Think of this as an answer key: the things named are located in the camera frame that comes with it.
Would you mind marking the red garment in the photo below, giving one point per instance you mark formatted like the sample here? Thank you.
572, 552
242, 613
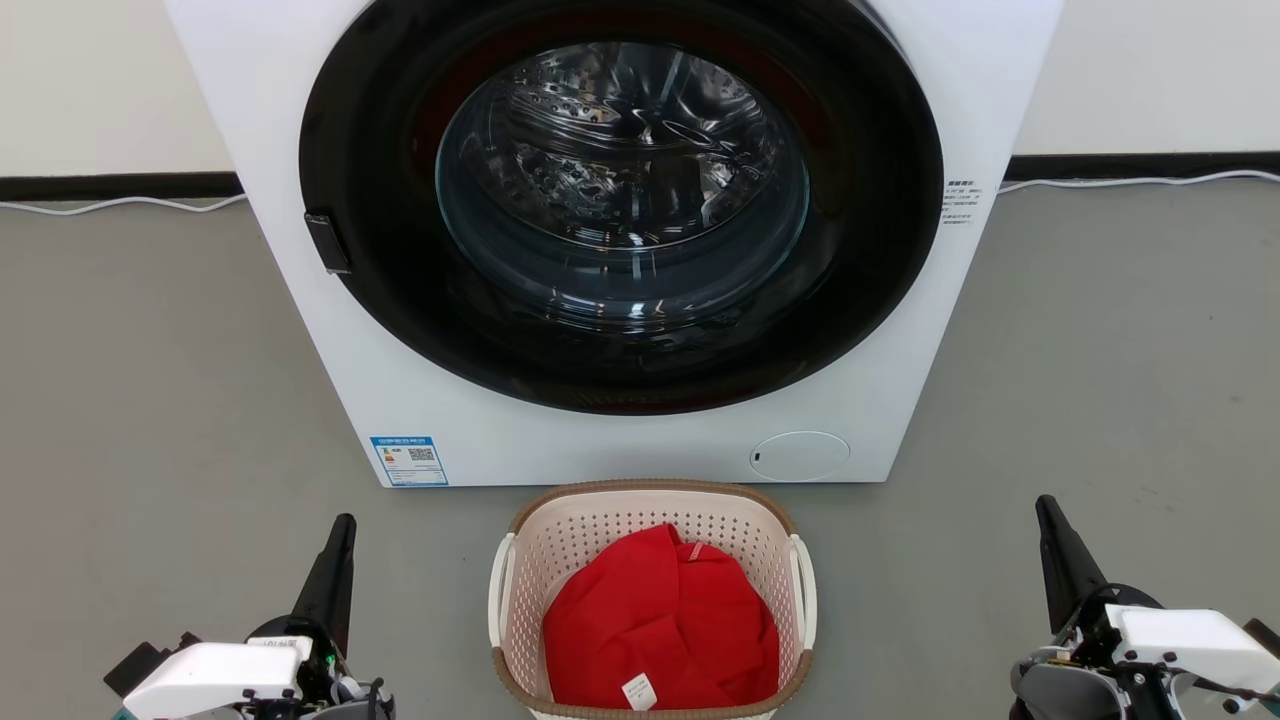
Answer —
640, 620

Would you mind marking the blue energy label sticker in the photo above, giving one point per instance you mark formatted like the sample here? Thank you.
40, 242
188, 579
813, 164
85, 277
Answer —
408, 462

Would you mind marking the black round washer door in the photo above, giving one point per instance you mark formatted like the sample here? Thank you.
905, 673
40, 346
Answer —
380, 300

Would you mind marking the small text sticker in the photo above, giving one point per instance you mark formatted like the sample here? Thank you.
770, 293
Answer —
960, 203

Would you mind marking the white garment tag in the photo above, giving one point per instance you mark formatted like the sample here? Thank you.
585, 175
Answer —
639, 691

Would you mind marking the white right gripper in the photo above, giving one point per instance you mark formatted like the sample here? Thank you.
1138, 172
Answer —
1190, 635

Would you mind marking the steel washer drum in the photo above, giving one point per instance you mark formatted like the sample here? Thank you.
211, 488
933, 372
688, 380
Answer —
620, 150

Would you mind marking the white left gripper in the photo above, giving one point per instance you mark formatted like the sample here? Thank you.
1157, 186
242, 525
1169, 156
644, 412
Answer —
210, 675

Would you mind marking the white perforated laundry basket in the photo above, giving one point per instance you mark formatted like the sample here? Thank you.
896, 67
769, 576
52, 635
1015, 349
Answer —
600, 525

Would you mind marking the white front-load washing machine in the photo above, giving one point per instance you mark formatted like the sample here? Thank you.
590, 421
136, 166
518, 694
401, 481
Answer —
300, 350

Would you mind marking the round white filter cover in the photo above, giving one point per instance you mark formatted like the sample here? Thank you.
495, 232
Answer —
799, 456

